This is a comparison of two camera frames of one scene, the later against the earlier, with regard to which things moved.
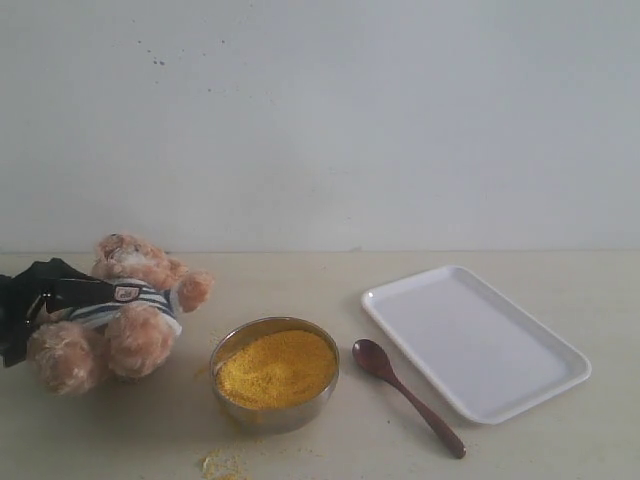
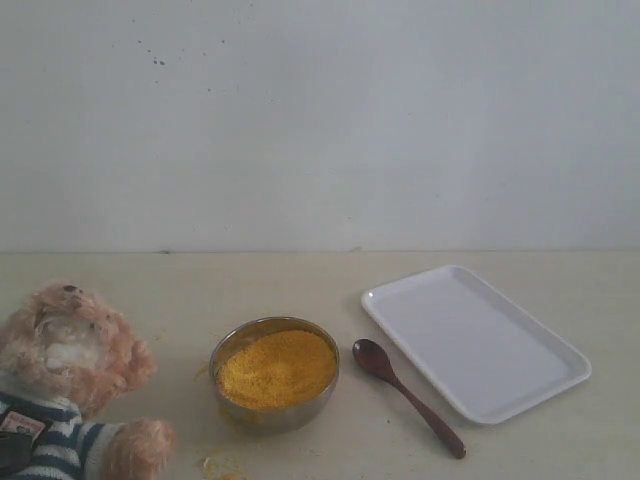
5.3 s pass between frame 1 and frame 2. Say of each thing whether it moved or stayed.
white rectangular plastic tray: stayed
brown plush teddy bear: moved
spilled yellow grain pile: stayed
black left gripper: moved
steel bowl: stayed
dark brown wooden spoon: stayed
